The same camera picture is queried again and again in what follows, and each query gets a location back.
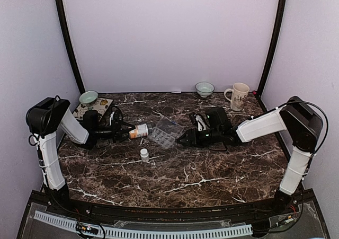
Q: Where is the orange pill bottle grey cap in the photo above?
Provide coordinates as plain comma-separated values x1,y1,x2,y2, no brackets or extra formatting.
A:
129,123,153,139

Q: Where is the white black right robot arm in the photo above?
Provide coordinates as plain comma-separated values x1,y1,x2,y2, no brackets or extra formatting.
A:
176,96,329,215

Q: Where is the small white pill bottle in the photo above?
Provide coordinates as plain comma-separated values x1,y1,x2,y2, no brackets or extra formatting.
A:
140,148,149,162

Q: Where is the clear plastic pill organizer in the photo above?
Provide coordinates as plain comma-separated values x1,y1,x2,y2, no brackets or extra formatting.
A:
148,117,184,149

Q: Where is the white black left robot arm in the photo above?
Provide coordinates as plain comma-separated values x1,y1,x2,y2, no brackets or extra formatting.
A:
26,96,136,191

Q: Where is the teal striped ceramic bowl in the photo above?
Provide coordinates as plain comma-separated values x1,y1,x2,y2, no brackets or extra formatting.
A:
195,82,215,98

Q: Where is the cream floral ceramic mug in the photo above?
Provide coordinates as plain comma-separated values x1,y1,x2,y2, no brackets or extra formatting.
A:
224,83,250,111

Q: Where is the black right corner post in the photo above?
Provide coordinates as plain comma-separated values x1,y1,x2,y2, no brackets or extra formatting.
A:
256,0,286,97

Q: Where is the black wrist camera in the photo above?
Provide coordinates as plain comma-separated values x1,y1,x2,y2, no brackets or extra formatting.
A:
109,106,123,126
206,107,230,128

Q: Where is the black left corner post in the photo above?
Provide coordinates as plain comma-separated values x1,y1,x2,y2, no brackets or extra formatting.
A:
55,0,85,94

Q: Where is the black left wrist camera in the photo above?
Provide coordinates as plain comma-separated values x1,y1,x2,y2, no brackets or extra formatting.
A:
109,106,123,126

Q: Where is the black corner post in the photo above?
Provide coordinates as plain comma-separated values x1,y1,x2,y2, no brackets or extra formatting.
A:
55,0,85,94
256,0,286,97

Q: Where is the floral patterned cloth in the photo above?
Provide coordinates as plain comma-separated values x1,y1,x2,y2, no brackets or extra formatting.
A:
73,98,113,121

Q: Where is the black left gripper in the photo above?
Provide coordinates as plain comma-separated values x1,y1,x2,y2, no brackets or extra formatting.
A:
93,120,135,143

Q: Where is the white slotted cable duct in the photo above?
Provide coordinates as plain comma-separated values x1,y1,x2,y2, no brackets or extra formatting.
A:
33,211,253,238

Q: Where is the pale green ceramic bowl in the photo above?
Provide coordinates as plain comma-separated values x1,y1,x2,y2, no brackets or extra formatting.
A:
79,91,99,108

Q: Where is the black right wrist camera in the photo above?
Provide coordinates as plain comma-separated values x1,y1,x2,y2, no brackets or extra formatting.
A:
206,107,230,128

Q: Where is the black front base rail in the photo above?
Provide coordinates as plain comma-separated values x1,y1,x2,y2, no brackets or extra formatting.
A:
21,190,315,224

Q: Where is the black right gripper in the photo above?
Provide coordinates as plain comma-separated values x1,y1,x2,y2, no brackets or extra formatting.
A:
177,128,222,148

